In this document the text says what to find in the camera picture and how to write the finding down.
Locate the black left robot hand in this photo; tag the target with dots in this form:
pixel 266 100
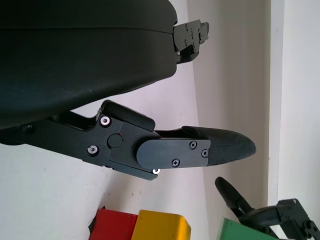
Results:
pixel 75 62

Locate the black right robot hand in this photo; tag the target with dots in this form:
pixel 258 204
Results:
pixel 265 212

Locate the green wooden cube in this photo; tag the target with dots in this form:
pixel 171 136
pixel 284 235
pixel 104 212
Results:
pixel 240 231

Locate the yellow wooden cube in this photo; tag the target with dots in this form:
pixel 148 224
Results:
pixel 160 226

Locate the red wooden cube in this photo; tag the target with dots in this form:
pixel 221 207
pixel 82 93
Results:
pixel 112 226

